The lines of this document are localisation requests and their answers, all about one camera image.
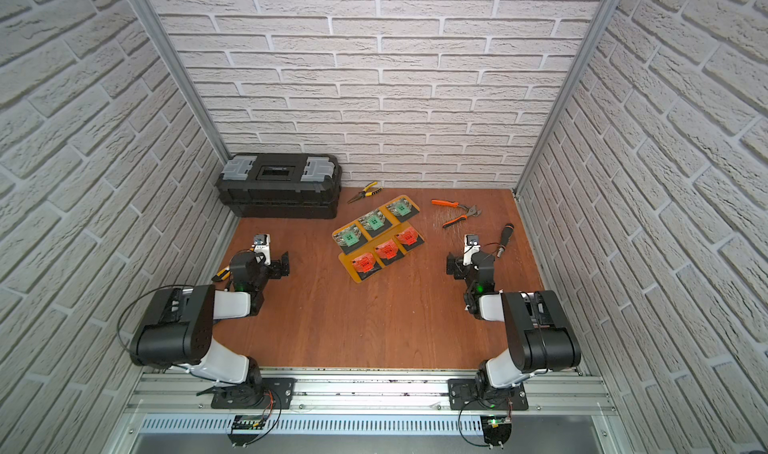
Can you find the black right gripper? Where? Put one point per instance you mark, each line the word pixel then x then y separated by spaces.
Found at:
pixel 460 267

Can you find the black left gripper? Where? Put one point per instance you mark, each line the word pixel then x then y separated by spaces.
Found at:
pixel 278 266

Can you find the red tea bag small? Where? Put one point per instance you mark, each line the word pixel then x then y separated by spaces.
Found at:
pixel 388 252

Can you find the green tea bag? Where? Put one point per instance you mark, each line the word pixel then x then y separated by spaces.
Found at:
pixel 402 209
pixel 375 223
pixel 350 238

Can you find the red tea bag large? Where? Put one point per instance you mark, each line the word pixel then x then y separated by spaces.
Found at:
pixel 365 265

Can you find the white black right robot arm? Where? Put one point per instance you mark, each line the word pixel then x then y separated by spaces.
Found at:
pixel 539 335

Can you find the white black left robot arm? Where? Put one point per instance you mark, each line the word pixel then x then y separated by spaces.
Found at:
pixel 176 329

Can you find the yellow wooden two-tier shelf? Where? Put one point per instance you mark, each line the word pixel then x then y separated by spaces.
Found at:
pixel 397 227

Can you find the yellow utility knife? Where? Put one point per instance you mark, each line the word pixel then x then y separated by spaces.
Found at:
pixel 223 275

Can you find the orange black pliers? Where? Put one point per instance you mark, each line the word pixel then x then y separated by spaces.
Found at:
pixel 466 212

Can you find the black plastic toolbox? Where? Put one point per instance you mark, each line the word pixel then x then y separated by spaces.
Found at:
pixel 290 185

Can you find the yellow black pliers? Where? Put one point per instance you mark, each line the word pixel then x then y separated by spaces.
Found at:
pixel 368 191

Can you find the left controller board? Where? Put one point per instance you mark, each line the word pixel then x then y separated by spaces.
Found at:
pixel 247 429

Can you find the controller board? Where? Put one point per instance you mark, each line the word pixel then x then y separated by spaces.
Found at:
pixel 247 429
pixel 496 431

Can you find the right controller board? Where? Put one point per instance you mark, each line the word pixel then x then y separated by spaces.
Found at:
pixel 496 431

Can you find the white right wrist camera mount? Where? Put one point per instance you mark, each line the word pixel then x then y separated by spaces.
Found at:
pixel 471 246

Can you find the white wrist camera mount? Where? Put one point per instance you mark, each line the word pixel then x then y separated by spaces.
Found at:
pixel 471 246
pixel 261 248

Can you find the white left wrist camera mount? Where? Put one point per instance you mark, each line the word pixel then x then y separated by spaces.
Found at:
pixel 261 248

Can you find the black orange screwdriver handle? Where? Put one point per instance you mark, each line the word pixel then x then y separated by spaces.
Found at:
pixel 505 237

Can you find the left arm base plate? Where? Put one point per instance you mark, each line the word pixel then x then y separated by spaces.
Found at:
pixel 271 392

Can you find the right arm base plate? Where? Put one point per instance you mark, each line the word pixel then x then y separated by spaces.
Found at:
pixel 469 394

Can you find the aluminium frame rail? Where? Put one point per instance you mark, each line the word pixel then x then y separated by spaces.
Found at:
pixel 378 391

